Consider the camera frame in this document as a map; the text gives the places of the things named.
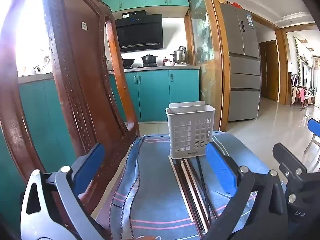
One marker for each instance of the cream chopstick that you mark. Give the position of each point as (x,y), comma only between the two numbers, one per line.
(193,195)

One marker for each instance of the red item on refrigerator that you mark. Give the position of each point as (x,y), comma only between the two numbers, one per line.
(235,4)

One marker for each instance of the blue striped towel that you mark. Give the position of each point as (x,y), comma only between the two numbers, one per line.
(155,180)

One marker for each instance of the carved brown wooden chair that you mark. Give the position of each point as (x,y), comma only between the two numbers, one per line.
(75,92)

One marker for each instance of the black chopstick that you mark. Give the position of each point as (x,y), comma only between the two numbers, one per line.
(202,177)

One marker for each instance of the brown wooden door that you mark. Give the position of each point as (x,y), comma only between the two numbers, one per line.
(268,72)

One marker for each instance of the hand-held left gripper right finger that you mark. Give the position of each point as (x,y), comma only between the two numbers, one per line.
(220,170)

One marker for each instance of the black wok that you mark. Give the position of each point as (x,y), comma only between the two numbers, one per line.
(128,62)

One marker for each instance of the black range hood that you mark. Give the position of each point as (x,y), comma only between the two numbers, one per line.
(140,35)

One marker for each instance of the grey refrigerator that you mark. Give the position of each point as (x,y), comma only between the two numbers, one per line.
(242,67)

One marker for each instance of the wooden chair with clothes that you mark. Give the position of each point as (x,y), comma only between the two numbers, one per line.
(298,92)

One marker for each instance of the dark red chopstick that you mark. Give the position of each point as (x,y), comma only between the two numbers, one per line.
(187,195)

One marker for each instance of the teal base cabinets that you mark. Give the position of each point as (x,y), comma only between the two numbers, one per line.
(155,92)

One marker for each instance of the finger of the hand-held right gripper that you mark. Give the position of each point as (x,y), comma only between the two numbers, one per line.
(295,165)

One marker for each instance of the blue metal-legged chair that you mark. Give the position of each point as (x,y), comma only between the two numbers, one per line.
(313,130)

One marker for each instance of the black lidded pot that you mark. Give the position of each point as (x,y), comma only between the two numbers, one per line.
(149,59)

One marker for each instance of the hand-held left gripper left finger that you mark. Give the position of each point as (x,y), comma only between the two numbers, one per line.
(90,165)

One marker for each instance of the brown chopstick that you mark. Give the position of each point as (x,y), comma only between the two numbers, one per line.
(198,190)

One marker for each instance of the steel lidded pot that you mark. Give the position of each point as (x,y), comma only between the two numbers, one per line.
(179,55)

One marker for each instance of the wood-framed glass sliding door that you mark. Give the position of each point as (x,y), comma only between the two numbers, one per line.
(207,55)

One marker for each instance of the pink bowl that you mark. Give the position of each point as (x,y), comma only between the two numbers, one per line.
(169,63)

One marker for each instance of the white plastic utensil basket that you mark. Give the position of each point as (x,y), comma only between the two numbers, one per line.
(190,122)

